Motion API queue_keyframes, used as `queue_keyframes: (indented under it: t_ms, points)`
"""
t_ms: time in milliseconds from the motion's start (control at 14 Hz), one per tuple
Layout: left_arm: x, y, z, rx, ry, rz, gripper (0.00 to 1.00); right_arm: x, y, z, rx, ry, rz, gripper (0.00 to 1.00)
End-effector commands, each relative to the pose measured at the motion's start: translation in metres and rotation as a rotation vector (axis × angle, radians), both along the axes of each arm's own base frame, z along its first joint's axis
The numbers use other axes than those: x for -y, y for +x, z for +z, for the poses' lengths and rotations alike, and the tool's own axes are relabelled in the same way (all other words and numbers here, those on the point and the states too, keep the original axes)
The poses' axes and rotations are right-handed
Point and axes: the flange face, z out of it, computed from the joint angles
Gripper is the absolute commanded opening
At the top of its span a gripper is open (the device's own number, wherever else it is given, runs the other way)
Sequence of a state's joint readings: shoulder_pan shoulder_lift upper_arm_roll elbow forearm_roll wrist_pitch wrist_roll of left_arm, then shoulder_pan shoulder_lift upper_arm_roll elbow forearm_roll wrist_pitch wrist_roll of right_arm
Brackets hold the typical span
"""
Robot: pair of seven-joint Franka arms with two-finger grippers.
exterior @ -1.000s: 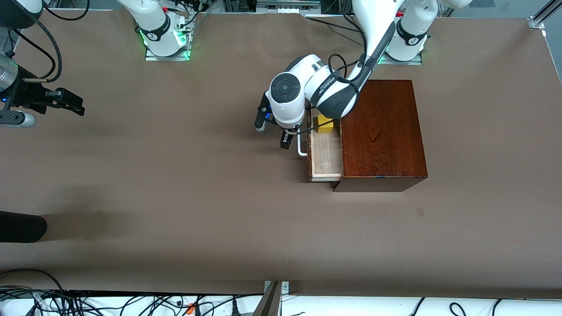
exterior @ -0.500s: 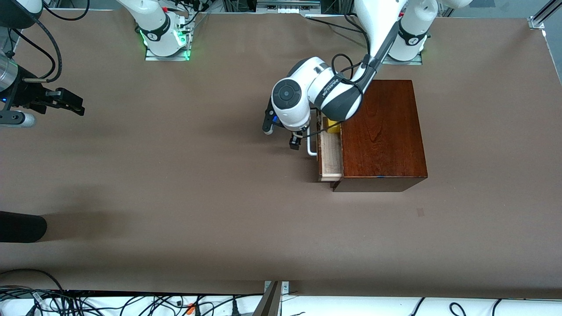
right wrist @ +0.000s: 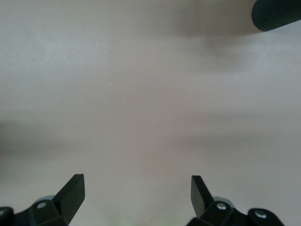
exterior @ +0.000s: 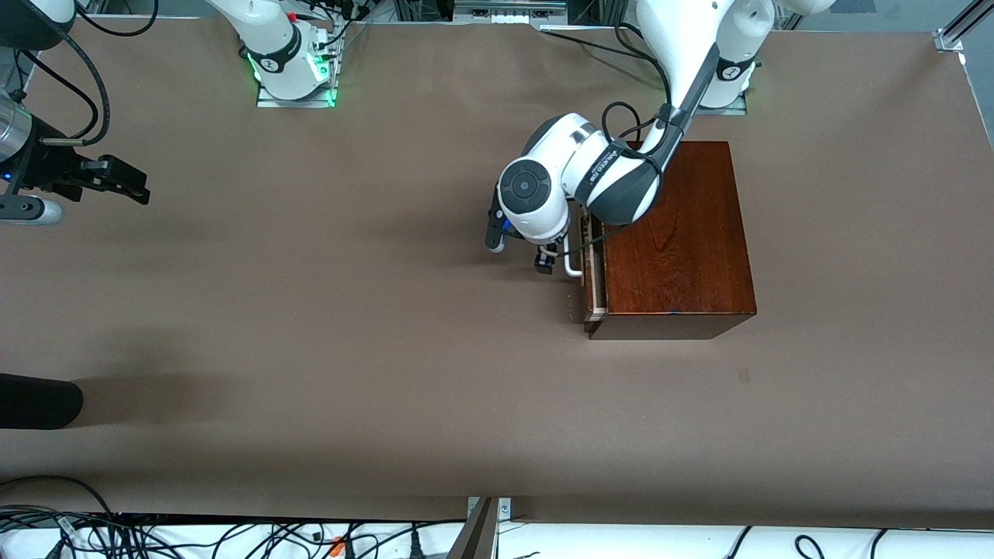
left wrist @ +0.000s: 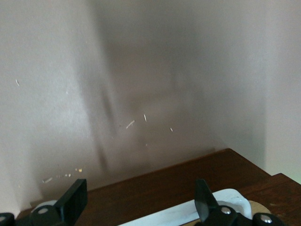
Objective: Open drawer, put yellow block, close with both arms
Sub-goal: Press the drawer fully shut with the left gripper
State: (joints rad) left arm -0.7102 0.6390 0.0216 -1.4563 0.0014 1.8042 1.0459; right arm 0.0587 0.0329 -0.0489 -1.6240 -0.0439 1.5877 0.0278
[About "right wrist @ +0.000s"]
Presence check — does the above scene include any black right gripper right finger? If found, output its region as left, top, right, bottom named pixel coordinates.
left=186, top=175, right=284, bottom=226

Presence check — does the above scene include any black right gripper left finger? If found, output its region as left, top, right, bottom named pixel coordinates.
left=0, top=174, right=86, bottom=226

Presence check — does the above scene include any black foam roll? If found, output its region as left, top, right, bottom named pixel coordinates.
left=251, top=0, right=301, bottom=32

